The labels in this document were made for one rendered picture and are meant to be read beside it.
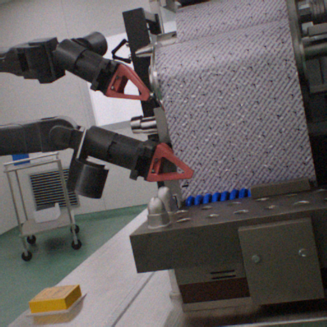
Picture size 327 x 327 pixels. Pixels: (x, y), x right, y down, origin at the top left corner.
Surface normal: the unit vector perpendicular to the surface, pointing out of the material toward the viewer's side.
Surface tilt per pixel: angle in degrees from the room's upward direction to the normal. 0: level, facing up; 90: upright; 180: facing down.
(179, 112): 90
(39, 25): 90
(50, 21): 90
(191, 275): 90
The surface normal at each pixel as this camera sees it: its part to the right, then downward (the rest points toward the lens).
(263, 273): -0.24, 0.14
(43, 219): 0.04, 0.10
